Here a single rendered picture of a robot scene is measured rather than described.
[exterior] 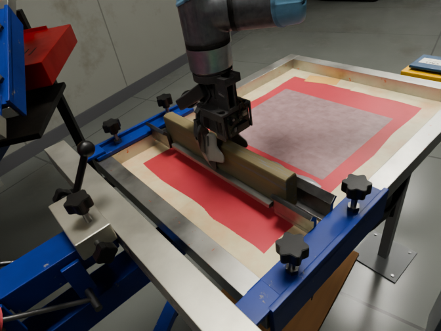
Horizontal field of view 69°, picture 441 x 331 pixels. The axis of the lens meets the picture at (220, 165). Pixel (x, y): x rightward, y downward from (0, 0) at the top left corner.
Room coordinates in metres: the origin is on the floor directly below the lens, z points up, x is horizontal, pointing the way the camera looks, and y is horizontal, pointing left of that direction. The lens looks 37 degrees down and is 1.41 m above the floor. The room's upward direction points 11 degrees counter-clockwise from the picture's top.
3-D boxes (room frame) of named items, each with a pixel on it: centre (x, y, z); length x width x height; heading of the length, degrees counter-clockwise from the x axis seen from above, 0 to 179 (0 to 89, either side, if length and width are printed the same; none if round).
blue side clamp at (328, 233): (0.31, -0.14, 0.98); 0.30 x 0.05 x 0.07; 125
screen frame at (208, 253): (0.68, -0.17, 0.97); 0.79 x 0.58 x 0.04; 125
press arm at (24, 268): (0.36, 0.28, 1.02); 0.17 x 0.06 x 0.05; 125
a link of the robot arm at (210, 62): (0.55, -0.02, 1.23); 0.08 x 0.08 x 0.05
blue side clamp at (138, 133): (0.77, 0.18, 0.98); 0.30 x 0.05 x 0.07; 125
